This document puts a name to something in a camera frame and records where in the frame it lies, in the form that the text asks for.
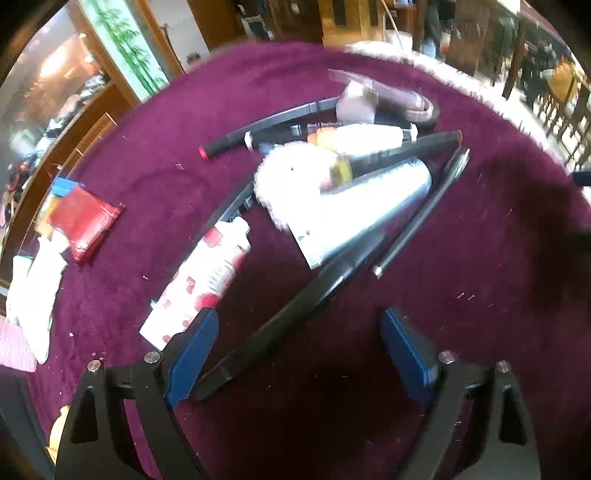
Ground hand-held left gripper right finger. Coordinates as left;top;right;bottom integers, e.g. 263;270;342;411
379;307;541;480

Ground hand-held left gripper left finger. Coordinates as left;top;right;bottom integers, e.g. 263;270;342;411
54;307;220;480

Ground rose print white tube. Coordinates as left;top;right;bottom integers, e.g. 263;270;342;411
139;216;253;350

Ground thin black pen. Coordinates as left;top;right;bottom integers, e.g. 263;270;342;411
372;148;472;278

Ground silver tube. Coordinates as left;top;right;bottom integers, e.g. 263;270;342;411
290;156;434;272

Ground pink fluffy plush toy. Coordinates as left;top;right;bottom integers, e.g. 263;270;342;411
253;142;343;232

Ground daisy print cream tube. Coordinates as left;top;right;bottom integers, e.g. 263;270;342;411
307;124;420;154

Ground purple velvet tablecloth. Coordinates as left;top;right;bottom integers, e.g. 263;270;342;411
18;41;591;480

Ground white gloves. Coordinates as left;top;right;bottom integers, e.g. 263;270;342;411
6;233;71;365

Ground red foil packet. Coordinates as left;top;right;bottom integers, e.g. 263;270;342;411
46;188;126;265

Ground pink knitted holder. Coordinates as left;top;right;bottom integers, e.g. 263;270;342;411
0;318;38;374

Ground blue small pack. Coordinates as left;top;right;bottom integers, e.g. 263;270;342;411
50;176;87;200

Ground black marker with red end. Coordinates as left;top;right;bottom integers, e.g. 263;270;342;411
198;96;345;161

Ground wooden display cabinet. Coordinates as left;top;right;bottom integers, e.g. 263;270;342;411
0;0;141;287

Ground wooden chair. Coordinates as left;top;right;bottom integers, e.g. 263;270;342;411
502;44;591;169

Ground bamboo painting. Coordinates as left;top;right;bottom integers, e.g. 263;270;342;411
78;0;168;100

